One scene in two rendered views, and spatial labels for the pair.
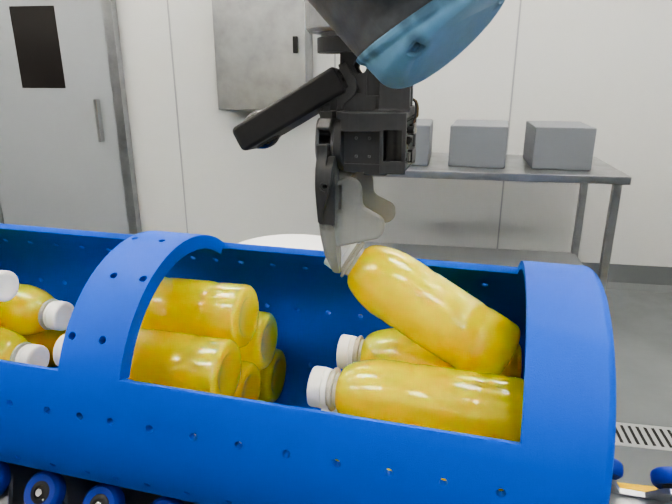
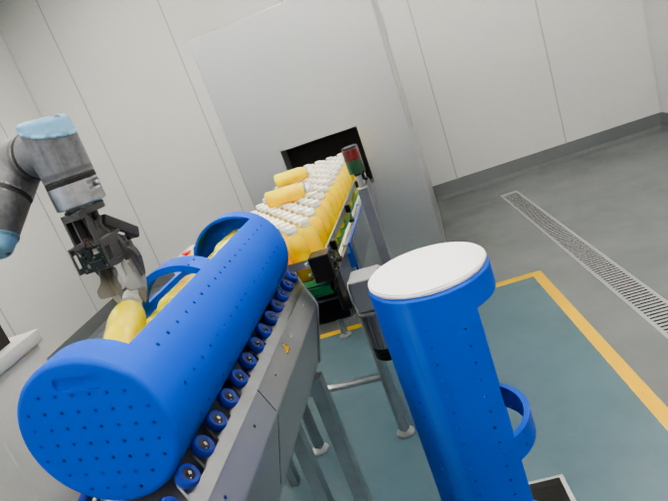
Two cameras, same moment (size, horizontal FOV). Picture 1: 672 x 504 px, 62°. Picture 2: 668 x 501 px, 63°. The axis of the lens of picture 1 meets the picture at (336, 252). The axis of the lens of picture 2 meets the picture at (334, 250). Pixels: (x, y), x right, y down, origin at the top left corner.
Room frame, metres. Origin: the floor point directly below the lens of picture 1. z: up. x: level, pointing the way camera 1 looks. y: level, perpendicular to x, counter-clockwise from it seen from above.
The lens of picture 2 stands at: (0.90, -1.06, 1.48)
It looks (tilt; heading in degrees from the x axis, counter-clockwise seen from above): 16 degrees down; 88
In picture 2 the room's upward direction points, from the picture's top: 20 degrees counter-clockwise
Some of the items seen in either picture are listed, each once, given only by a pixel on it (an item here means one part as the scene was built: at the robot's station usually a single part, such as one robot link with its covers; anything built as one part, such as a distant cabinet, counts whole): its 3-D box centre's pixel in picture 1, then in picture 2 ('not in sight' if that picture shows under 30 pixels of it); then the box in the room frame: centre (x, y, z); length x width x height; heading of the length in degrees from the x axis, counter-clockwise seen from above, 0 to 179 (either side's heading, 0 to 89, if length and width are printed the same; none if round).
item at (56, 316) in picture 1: (61, 315); not in sight; (0.67, 0.36, 1.10); 0.04 x 0.02 x 0.04; 163
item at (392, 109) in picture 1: (365, 108); (95, 237); (0.52, -0.03, 1.37); 0.09 x 0.08 x 0.12; 75
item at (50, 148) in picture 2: not in sight; (55, 150); (0.52, -0.02, 1.54); 0.10 x 0.09 x 0.12; 146
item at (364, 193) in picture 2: not in sight; (405, 314); (1.14, 0.93, 0.55); 0.04 x 0.04 x 1.10; 75
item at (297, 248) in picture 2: not in sight; (300, 254); (0.84, 0.74, 0.99); 0.07 x 0.07 x 0.19
